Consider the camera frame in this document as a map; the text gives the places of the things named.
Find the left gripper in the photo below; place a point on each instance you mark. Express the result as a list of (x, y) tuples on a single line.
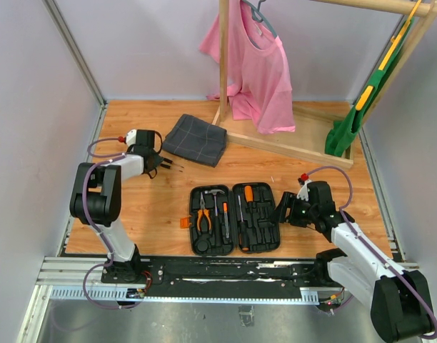
[(158, 160)]

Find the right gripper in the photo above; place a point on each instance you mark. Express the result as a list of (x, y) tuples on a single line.
[(288, 199)]

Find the small black screwdriver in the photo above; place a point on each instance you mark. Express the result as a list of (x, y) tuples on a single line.
[(173, 168), (172, 163)]

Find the orange black screwdriver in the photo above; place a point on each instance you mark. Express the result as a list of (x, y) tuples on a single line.
[(248, 193)]

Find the black handled nut driver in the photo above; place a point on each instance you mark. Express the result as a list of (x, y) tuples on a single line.
[(244, 239)]

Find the orange utility knife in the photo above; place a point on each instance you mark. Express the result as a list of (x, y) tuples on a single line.
[(226, 222)]

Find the black plastic tool case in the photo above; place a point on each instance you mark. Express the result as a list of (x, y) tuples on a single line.
[(264, 235)]

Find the claw hammer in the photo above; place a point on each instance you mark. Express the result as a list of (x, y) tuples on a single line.
[(217, 226)]

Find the orange handled pliers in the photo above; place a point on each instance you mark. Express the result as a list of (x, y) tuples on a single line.
[(203, 222)]

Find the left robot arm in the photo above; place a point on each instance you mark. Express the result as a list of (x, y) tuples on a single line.
[(96, 200)]

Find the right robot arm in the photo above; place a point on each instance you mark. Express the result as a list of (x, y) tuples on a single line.
[(398, 300)]

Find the grey folded cloth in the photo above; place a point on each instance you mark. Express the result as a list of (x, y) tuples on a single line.
[(196, 140)]

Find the wooden clothes rack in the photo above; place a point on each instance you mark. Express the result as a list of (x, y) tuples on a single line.
[(307, 143)]

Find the green garment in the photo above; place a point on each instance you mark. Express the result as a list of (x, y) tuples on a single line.
[(344, 132)]

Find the pink t-shirt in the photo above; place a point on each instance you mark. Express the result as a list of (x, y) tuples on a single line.
[(260, 83)]

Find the teal clothes hanger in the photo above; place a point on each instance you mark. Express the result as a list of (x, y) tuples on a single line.
[(263, 21)]

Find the yellow clothes hanger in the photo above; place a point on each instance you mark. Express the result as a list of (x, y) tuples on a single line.
[(377, 76)]

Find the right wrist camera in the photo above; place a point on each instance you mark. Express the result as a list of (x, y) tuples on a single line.
[(303, 191)]

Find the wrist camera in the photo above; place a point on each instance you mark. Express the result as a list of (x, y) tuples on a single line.
[(130, 138), (303, 191)]

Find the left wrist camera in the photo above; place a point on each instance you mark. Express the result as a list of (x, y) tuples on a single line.
[(130, 138)]

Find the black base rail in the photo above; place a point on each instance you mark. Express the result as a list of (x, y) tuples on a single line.
[(220, 278)]

